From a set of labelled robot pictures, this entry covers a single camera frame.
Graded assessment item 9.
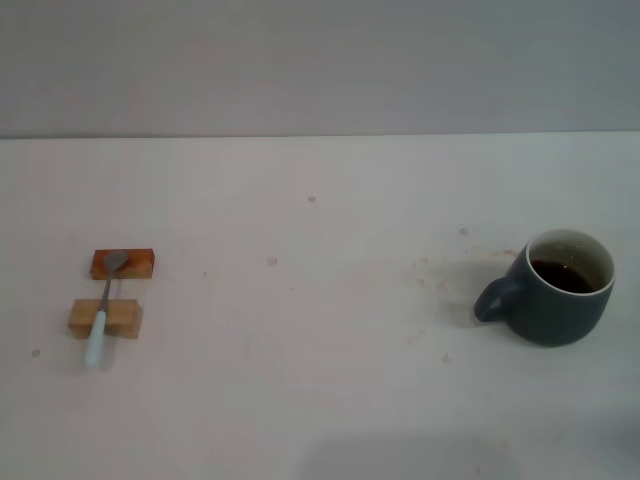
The light blue handled spoon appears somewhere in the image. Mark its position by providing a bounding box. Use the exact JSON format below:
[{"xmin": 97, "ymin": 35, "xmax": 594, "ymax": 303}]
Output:
[{"xmin": 83, "ymin": 252, "xmax": 129, "ymax": 370}]

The grey ceramic cup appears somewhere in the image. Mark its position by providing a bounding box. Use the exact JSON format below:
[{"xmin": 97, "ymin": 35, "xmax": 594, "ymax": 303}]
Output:
[{"xmin": 473, "ymin": 228, "xmax": 617, "ymax": 348}]

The reddish brown wooden block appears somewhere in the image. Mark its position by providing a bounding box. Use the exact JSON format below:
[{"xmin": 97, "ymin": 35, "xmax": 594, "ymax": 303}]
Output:
[{"xmin": 89, "ymin": 249, "xmax": 156, "ymax": 281}]

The light tan wooden block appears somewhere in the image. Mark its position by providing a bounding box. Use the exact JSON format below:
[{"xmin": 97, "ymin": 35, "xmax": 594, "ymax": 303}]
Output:
[{"xmin": 67, "ymin": 298, "xmax": 144, "ymax": 341}]

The dark coffee liquid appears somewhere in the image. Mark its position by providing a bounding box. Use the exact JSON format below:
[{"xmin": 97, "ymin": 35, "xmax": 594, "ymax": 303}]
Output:
[{"xmin": 529, "ymin": 258, "xmax": 596, "ymax": 295}]

